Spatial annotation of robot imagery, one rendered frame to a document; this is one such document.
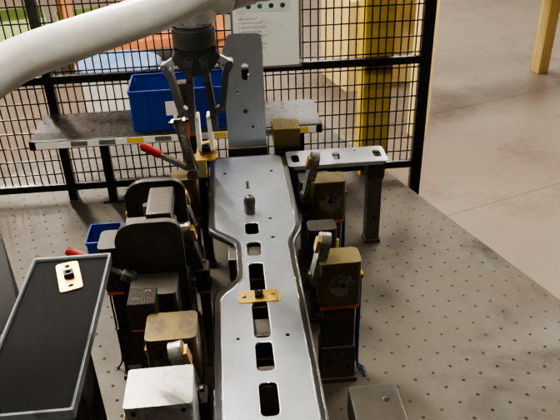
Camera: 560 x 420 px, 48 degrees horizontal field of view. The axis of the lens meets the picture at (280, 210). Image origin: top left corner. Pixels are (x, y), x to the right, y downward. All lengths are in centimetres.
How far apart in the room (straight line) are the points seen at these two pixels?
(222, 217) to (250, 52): 51
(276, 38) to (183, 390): 138
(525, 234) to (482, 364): 191
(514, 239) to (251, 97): 193
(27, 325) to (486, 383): 102
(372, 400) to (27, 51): 74
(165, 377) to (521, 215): 287
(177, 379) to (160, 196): 44
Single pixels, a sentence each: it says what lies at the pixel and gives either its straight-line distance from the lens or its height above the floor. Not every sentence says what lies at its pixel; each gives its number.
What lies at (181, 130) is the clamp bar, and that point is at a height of 118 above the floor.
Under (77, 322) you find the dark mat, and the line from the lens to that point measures 107.
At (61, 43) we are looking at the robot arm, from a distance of 94.
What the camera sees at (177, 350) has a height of 110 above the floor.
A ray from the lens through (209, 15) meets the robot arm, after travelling 111.
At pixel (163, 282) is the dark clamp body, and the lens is 125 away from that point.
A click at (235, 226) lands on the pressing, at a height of 100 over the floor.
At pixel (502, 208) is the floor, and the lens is 369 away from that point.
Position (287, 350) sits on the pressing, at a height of 100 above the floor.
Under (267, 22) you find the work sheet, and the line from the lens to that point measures 210.
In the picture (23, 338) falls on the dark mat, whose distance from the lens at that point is 107.
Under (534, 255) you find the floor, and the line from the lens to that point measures 334.
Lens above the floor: 182
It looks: 31 degrees down
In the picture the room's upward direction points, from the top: 2 degrees counter-clockwise
